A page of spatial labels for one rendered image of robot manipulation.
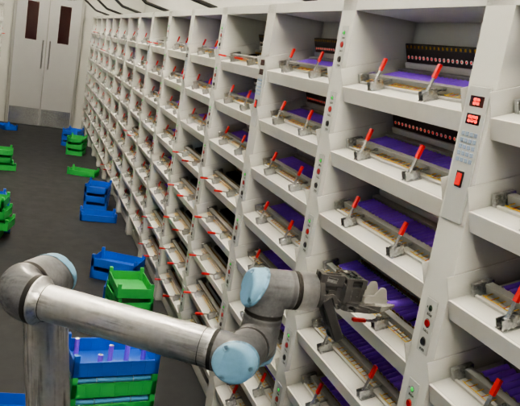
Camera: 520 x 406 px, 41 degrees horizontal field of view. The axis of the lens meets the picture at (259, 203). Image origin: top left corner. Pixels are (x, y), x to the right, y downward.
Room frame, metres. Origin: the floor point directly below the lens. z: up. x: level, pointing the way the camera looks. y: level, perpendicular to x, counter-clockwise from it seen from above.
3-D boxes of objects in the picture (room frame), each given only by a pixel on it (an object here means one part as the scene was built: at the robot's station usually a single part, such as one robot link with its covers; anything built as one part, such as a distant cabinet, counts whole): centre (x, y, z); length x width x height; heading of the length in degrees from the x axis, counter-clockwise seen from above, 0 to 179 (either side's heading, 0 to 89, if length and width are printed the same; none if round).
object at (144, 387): (2.28, 0.43, 0.36); 0.30 x 0.20 x 0.08; 116
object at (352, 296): (1.55, -0.22, 1.04); 0.12 x 0.08 x 0.09; 110
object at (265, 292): (1.50, -0.06, 1.04); 0.12 x 0.09 x 0.10; 110
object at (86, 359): (2.28, 0.43, 0.44); 0.30 x 0.20 x 0.08; 116
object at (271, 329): (1.48, -0.05, 0.93); 0.12 x 0.09 x 0.12; 165
